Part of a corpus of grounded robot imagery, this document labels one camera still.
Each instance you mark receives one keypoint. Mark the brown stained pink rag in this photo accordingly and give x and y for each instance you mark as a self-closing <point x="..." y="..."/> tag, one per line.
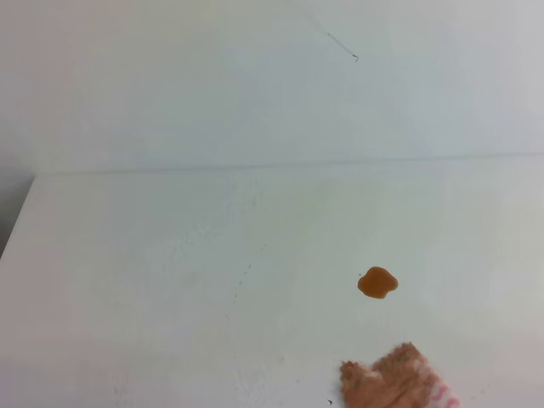
<point x="403" y="378"/>

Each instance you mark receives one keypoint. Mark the brown coffee stain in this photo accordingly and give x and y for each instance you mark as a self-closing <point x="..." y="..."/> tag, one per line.
<point x="377" y="283"/>

